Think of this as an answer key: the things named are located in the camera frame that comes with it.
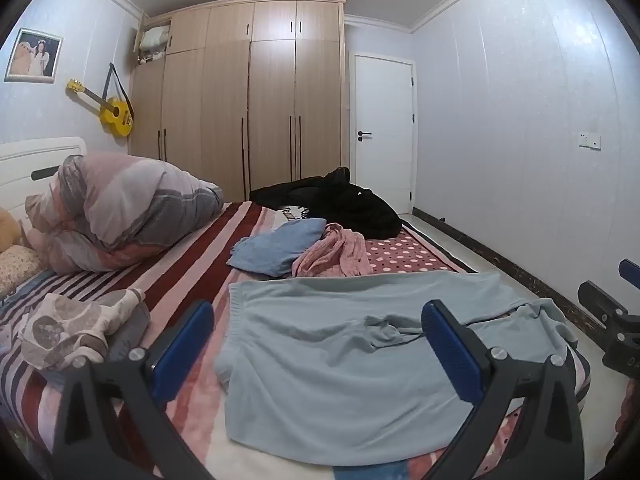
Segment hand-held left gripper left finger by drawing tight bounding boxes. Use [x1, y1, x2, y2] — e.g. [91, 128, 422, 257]
[50, 300, 216, 480]

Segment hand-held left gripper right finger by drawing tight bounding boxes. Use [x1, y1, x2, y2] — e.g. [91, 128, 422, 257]
[421, 300, 586, 480]

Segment light blue pants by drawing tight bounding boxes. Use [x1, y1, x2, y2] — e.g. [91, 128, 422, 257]
[216, 271, 581, 453]

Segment person's right hand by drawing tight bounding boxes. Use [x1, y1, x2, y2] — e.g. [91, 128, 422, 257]
[616, 387, 640, 435]

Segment grey folded garment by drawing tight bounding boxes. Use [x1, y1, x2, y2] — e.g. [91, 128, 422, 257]
[107, 310, 151, 361]

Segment striped dotted printed blanket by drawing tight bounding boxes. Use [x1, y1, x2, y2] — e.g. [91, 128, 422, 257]
[0, 200, 591, 480]

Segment dark baseboard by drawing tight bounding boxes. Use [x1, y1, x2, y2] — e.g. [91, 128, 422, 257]
[412, 208, 608, 333]

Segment patterned cream folded garment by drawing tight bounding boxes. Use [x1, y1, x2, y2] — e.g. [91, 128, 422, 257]
[19, 287, 147, 372]

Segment blue garment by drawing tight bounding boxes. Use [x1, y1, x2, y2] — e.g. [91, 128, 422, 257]
[226, 218, 327, 278]

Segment pink plaid garment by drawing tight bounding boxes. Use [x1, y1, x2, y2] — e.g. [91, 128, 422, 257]
[291, 223, 373, 277]

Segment pink grey folded quilt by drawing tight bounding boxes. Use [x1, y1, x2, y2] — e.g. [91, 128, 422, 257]
[25, 154, 225, 275]

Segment black jacket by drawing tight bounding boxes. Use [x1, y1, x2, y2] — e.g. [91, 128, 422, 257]
[249, 166, 403, 240]

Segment floral pillow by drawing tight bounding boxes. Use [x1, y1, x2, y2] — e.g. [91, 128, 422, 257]
[0, 245, 48, 301]

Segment white door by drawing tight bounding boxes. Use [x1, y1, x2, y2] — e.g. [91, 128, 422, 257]
[354, 54, 417, 208]

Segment tan plush toy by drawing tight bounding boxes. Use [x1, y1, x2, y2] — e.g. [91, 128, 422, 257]
[0, 207, 26, 253]

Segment white headboard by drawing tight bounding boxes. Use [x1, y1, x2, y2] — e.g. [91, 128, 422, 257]
[0, 136, 88, 221]

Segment yellow guitar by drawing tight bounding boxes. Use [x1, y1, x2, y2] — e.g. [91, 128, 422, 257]
[67, 79, 134, 137]

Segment wooden wardrobe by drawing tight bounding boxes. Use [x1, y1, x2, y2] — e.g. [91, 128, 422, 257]
[129, 0, 348, 202]

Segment stored bedding bundle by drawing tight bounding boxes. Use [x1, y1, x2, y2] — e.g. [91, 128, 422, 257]
[136, 25, 172, 64]

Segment black guitar strap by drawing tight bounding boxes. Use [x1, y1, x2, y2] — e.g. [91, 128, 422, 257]
[102, 62, 136, 121]

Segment framed wall photo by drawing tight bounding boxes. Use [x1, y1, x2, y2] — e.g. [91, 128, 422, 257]
[4, 27, 64, 83]

